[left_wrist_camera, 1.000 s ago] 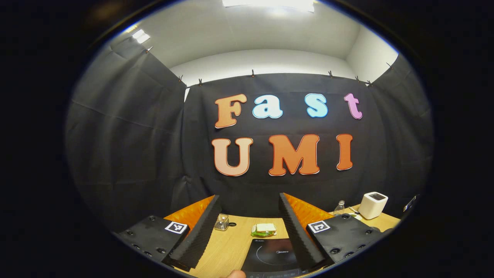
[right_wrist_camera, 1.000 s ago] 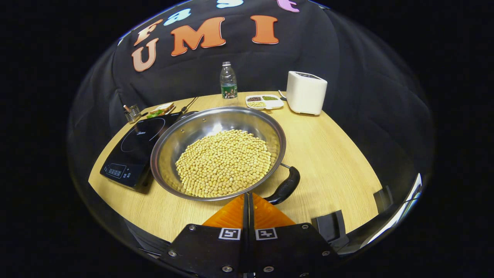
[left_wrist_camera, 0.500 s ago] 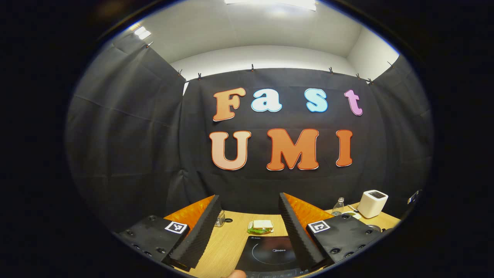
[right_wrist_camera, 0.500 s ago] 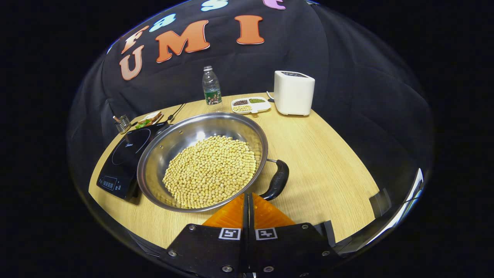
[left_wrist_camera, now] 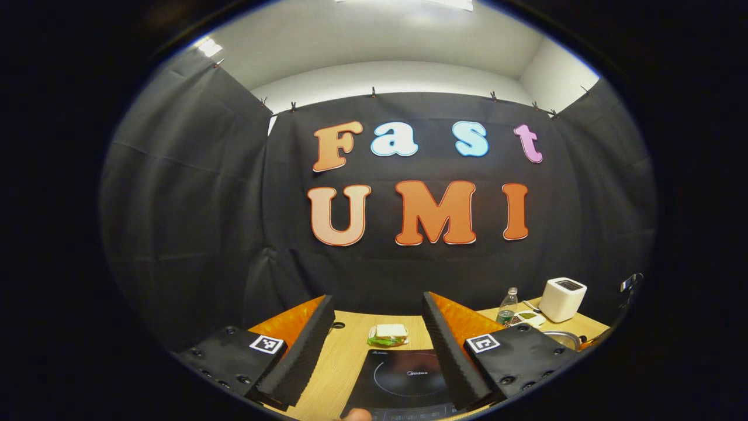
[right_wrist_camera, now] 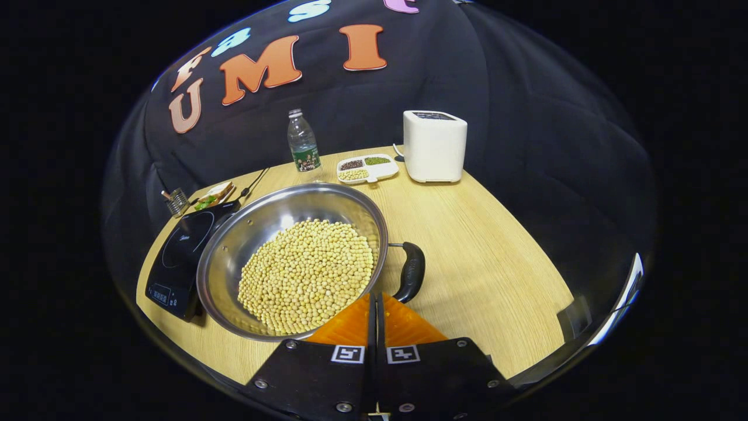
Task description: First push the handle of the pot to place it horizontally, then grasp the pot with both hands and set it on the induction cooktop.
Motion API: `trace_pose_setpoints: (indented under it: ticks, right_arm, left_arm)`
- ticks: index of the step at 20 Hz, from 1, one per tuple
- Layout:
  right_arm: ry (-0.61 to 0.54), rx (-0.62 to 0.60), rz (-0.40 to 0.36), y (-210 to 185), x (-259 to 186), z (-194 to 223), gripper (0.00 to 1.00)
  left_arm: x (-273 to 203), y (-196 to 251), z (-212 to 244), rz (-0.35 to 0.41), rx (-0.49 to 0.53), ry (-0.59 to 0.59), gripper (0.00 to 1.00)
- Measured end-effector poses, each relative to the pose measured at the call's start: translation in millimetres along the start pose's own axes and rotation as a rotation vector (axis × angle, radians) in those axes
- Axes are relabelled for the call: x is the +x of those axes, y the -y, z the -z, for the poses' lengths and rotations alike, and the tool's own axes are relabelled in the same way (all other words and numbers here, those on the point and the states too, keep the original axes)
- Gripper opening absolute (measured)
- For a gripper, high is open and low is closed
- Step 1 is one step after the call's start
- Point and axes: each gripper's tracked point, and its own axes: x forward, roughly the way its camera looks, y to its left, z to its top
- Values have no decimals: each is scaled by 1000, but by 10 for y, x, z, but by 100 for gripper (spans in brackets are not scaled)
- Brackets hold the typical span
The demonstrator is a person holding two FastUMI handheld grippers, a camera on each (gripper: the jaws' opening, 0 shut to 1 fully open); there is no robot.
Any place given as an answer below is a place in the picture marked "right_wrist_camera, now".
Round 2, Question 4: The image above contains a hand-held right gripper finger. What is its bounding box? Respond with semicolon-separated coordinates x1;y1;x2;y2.
243;292;378;421
377;292;518;421

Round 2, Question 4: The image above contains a pile of yellow soybeans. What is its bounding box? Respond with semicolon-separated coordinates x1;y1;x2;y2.
237;219;375;337

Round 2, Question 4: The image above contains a steel pot with black handles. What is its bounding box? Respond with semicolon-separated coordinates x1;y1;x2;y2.
196;182;426;343

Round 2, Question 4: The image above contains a black induction cooktop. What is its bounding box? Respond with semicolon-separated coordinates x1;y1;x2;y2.
145;200;241;322

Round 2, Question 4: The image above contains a white divided bean dish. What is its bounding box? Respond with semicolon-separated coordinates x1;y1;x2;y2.
337;154;400;185

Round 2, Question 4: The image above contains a white toaster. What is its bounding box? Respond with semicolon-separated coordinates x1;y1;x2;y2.
403;110;468;184

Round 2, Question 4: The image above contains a clear plastic water bottle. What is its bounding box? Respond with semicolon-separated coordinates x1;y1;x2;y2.
287;109;322;173

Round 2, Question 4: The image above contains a sandwich with lettuce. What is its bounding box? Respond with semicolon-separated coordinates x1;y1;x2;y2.
194;181;236;211

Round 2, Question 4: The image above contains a black backdrop cloth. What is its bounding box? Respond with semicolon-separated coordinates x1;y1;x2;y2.
101;0;658;351

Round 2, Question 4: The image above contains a black power cable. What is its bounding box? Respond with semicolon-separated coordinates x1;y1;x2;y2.
237;167;271;202

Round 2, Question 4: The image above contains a wire mesh holder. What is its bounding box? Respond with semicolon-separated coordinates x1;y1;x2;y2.
161;187;191;218

